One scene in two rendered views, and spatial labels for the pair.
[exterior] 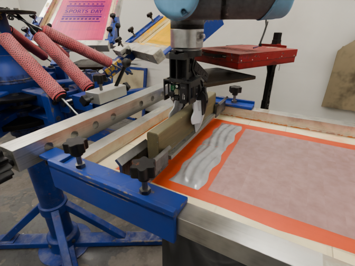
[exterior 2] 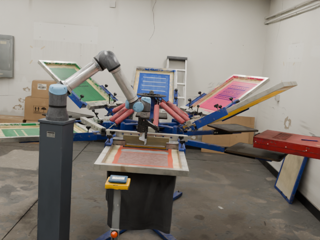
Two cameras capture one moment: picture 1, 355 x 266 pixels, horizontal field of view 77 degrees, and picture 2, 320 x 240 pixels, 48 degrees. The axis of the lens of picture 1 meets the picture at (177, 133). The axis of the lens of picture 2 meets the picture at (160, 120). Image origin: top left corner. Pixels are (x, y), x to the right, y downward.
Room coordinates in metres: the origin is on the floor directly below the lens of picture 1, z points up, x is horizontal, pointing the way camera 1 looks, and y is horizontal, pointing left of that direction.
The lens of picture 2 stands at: (-0.66, -2.45, 1.63)
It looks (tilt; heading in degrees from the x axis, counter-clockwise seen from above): 9 degrees down; 61
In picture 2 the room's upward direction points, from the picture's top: 4 degrees clockwise
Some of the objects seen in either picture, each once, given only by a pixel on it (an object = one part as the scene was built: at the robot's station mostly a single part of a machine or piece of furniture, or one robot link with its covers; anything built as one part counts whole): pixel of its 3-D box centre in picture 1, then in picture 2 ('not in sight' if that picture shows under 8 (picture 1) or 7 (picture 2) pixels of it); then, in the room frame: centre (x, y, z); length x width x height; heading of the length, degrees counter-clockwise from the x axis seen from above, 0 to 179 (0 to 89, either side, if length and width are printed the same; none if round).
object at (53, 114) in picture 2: not in sight; (57, 112); (-0.12, -0.03, 1.25); 0.15 x 0.15 x 0.10
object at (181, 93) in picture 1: (185, 76); (143, 125); (0.54, -0.02, 1.15); 0.09 x 0.08 x 0.12; 152
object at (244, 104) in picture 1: (213, 105); (180, 148); (0.83, -0.14, 0.98); 0.30 x 0.05 x 0.07; 62
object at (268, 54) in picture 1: (245, 55); (297, 144); (1.71, -0.50, 1.06); 0.61 x 0.46 x 0.12; 122
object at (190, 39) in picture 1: (187, 39); (145, 114); (0.55, -0.02, 1.23); 0.08 x 0.08 x 0.05
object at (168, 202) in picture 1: (112, 189); (110, 143); (0.34, 0.13, 0.98); 0.30 x 0.05 x 0.07; 62
